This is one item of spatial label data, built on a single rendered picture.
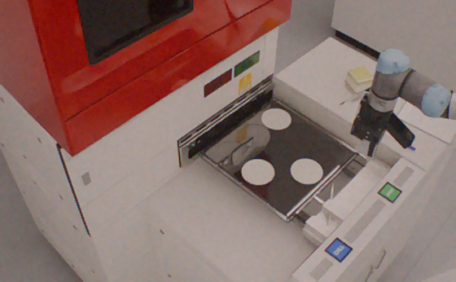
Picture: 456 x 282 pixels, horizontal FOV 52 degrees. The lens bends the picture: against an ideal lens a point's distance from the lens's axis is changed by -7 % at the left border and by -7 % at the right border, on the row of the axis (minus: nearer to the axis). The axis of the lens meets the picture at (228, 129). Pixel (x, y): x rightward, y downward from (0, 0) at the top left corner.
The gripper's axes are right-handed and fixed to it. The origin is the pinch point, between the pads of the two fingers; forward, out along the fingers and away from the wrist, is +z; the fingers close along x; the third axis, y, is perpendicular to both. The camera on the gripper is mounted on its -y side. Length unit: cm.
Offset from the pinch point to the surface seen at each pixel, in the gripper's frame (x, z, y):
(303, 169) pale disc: 2.3, 15.6, 18.7
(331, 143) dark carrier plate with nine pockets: -12.9, 15.6, 16.2
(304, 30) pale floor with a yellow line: -187, 105, 107
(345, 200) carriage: 3.7, 17.5, 2.7
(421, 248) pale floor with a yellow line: -59, 105, -30
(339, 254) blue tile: 27.1, 9.1, -5.3
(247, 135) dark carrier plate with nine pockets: 0.0, 15.7, 40.7
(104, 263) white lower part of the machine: 55, 40, 59
